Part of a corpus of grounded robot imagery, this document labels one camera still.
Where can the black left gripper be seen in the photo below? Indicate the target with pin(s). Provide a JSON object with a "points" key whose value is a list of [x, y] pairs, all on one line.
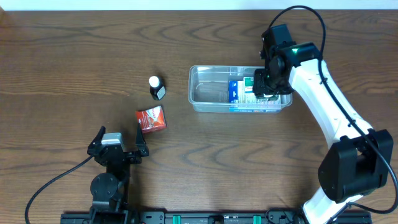
{"points": [[142, 150]]}

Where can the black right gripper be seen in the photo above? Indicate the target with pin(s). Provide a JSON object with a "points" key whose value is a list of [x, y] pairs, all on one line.
{"points": [[259, 83]]}

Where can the blue fever patch box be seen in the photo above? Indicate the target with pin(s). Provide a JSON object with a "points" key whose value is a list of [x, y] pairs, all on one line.
{"points": [[247, 102]]}

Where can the red Panadol box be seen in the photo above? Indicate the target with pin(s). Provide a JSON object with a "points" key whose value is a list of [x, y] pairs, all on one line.
{"points": [[151, 120]]}

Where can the dark bottle white cap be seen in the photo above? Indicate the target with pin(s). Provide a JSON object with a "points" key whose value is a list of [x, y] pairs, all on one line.
{"points": [[157, 87]]}

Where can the white green Panadol box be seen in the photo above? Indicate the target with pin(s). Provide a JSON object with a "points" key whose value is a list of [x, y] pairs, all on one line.
{"points": [[248, 84]]}

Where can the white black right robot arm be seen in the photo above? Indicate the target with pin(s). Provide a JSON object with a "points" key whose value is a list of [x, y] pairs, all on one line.
{"points": [[358, 160]]}

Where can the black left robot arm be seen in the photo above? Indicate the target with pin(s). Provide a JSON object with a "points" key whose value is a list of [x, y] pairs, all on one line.
{"points": [[110, 189]]}

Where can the clear plastic container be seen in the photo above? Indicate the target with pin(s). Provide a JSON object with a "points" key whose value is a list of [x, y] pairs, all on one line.
{"points": [[208, 87]]}

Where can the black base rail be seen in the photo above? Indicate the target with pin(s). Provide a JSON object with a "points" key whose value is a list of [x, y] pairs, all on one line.
{"points": [[270, 217]]}

